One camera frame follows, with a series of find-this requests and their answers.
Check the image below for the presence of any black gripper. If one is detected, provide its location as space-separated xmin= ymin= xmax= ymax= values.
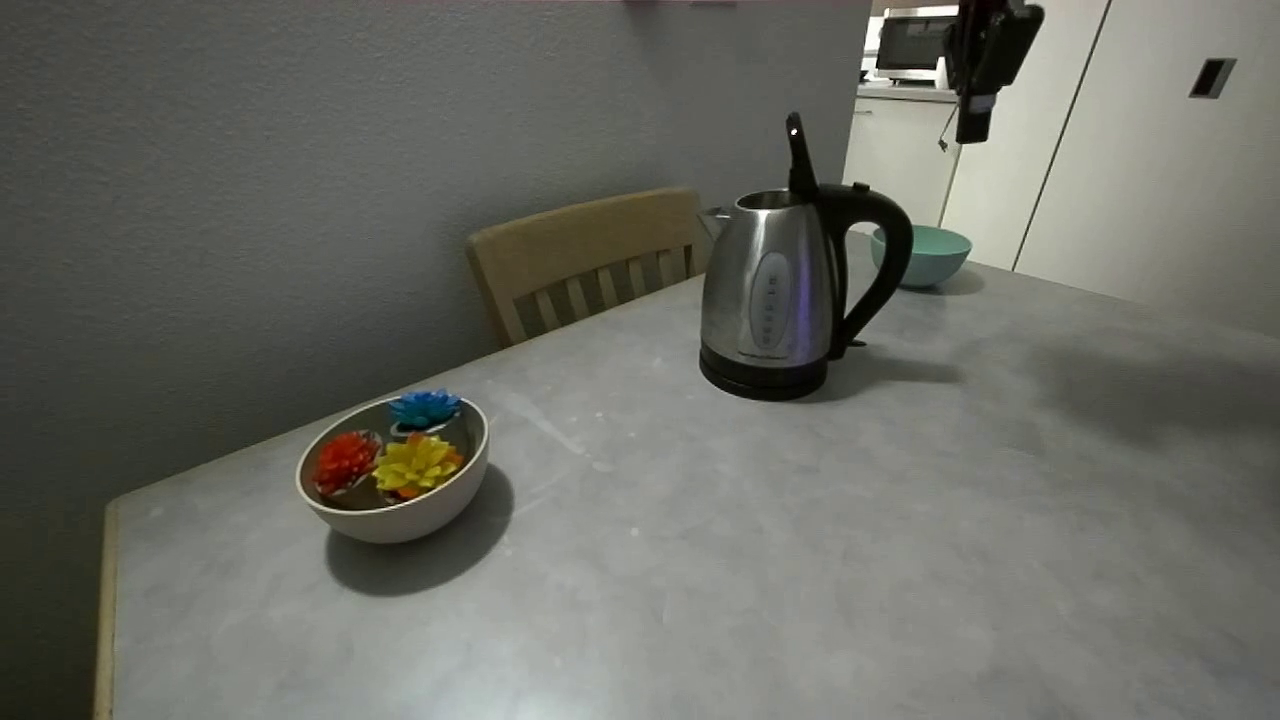
xmin=939 ymin=0 xmax=1049 ymax=148

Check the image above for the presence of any wooden chair with short slats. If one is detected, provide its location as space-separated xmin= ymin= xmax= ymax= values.
xmin=464 ymin=182 xmax=715 ymax=352

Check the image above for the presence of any yellow toy flower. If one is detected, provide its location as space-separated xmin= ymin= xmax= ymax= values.
xmin=367 ymin=433 xmax=469 ymax=503

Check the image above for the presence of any microwave oven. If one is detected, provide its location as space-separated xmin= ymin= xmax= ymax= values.
xmin=874 ymin=4 xmax=962 ymax=85

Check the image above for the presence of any white bowl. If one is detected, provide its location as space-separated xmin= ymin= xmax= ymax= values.
xmin=293 ymin=389 xmax=496 ymax=547

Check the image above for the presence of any teal bowl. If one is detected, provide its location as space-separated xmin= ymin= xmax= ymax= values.
xmin=870 ymin=220 xmax=977 ymax=297

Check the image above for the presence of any steel black electric kettle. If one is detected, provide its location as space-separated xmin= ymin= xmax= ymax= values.
xmin=696 ymin=108 xmax=921 ymax=404

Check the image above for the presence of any white kitchen cabinet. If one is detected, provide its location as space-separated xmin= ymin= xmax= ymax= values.
xmin=843 ymin=85 xmax=965 ymax=230

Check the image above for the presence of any blue toy flower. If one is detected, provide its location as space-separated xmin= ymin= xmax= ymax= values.
xmin=389 ymin=389 xmax=464 ymax=437

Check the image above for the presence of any black wall plate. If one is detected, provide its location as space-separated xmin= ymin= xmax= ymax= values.
xmin=1188 ymin=57 xmax=1239 ymax=98

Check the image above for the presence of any red toy flower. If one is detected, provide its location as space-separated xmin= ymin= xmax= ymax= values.
xmin=311 ymin=429 xmax=386 ymax=495

